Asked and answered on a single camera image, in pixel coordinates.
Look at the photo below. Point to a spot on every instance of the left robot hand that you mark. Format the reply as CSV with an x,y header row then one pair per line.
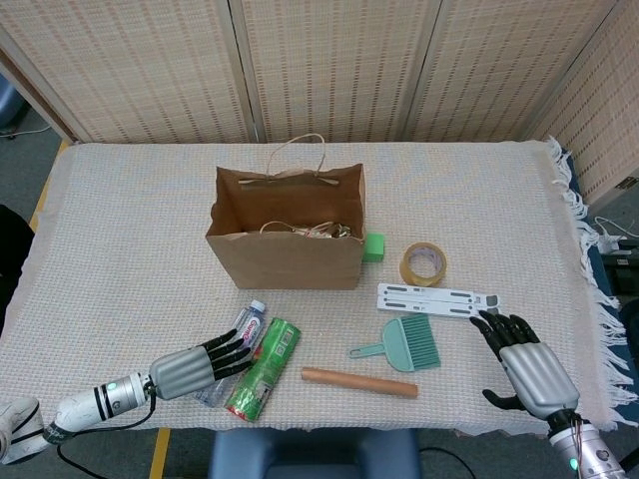
x,y
182,371

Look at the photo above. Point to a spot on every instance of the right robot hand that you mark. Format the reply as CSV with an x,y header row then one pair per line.
x,y
539,379

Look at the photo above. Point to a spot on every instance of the clear plastic water bottle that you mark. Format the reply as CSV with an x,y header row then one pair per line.
x,y
250,319

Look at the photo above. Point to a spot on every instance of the green chips can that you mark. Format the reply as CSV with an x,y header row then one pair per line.
x,y
272,356

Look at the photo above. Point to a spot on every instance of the gold foil snack packet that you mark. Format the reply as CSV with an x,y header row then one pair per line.
x,y
329,232

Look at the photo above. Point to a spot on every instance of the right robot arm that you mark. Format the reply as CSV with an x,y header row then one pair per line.
x,y
589,449

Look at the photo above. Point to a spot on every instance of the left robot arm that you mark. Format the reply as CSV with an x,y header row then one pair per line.
x,y
80,406

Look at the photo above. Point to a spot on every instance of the teal hand brush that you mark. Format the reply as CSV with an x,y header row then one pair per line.
x,y
399,344

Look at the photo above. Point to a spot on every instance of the brown paper bag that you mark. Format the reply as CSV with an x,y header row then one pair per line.
x,y
289,259

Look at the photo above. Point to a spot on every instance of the black box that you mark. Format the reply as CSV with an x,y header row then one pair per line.
x,y
621,274

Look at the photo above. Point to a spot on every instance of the white folding stand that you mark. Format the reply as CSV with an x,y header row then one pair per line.
x,y
429,302

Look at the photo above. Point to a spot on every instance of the yellowish packing tape roll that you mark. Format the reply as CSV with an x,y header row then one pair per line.
x,y
424,280

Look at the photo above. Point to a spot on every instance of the blue padded chair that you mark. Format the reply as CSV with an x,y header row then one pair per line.
x,y
309,454

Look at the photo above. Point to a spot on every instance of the cream woven tablecloth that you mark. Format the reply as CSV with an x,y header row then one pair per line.
x,y
125,224

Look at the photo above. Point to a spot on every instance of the wooden rolling pin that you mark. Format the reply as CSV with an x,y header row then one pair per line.
x,y
359,381

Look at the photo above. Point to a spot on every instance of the green foam cube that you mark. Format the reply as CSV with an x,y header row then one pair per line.
x,y
375,248

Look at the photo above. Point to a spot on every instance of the black rounded object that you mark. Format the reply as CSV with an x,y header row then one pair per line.
x,y
12,239

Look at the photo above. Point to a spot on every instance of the woven bamboo folding screen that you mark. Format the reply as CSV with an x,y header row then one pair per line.
x,y
150,60

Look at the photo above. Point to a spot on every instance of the blue rounded seat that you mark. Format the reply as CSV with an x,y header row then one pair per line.
x,y
10,102

